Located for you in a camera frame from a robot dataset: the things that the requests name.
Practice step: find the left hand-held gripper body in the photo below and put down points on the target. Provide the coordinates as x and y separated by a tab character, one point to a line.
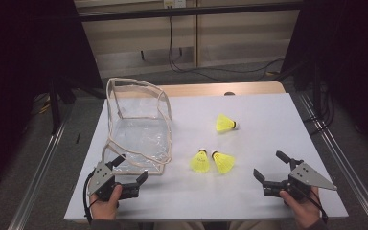
100	177

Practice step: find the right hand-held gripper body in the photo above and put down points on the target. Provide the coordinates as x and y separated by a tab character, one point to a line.
303	179

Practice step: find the clear plastic bag beige trim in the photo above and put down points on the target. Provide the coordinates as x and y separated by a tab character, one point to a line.
140	137

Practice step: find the yellow shuttlecock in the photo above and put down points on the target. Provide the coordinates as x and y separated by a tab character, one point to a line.
200	163
224	163
223	124

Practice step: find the person's right hand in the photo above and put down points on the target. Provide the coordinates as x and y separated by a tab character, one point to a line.
305	211

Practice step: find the person's left hand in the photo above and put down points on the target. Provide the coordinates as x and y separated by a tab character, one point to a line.
103	209

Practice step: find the small black floor object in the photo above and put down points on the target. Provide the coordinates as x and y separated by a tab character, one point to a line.
78	138

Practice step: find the white table board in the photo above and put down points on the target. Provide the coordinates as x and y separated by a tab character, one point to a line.
198	204

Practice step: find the black metal stand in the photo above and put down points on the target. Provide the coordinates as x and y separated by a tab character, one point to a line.
55	108

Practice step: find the wooden table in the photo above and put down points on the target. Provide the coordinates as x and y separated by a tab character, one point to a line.
220	88

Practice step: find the dark curtain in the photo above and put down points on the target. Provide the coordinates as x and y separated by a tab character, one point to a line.
348	48
19	48

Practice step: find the black horizontal bar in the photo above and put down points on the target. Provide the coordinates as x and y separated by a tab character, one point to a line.
188	11

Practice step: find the metal floor rail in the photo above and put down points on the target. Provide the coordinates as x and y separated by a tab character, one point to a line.
345	169
37	175

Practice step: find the white wall socket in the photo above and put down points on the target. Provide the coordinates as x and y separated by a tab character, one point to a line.
174	3

